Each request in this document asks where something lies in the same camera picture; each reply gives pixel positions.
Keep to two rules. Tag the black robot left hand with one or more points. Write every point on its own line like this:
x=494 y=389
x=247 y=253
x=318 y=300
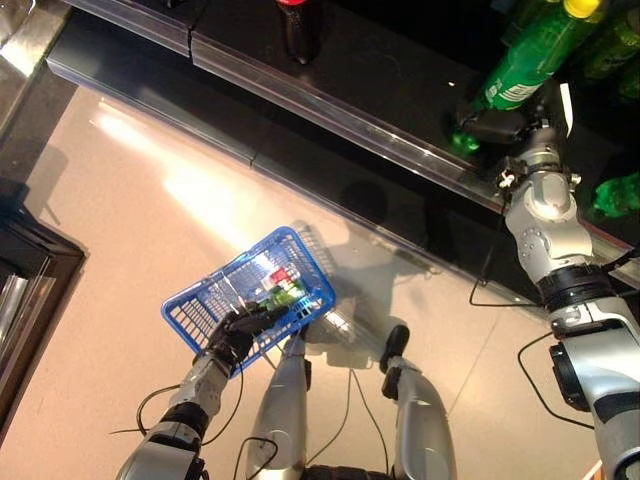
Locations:
x=240 y=335

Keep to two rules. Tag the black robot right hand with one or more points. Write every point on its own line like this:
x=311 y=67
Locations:
x=500 y=127

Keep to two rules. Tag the green soda bottle yellow cap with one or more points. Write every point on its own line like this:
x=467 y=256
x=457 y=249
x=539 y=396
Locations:
x=617 y=197
x=530 y=65

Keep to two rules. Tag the blue plastic shopping basket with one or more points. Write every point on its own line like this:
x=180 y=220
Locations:
x=175 y=310

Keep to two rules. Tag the clear water bottle red cap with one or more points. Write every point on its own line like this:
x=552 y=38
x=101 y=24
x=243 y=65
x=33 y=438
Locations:
x=279 y=276

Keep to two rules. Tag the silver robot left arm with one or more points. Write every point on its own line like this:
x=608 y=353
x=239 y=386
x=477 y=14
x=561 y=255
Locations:
x=195 y=395

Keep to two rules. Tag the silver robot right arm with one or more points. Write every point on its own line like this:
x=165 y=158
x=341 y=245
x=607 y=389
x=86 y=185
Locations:
x=550 y=235

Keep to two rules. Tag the silver robot left leg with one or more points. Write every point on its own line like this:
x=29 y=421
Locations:
x=280 y=415

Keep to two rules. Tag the silver robot leg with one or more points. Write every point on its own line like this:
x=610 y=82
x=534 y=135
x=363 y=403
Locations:
x=420 y=425
x=280 y=415

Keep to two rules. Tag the black robot waist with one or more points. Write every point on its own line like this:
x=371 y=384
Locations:
x=350 y=474

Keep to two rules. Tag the silver robot right leg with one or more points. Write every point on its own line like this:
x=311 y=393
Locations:
x=420 y=425

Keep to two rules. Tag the Coca-Cola bottle red cap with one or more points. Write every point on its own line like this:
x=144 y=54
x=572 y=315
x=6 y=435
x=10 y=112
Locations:
x=297 y=35

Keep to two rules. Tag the dark low cabinet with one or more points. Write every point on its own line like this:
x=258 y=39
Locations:
x=30 y=260

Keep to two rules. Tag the grey metal plinth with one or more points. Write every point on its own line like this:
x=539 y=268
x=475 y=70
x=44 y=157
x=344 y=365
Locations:
x=25 y=50

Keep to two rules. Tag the yellow black hazard tape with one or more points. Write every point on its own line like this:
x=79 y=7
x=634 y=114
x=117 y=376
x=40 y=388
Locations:
x=595 y=472

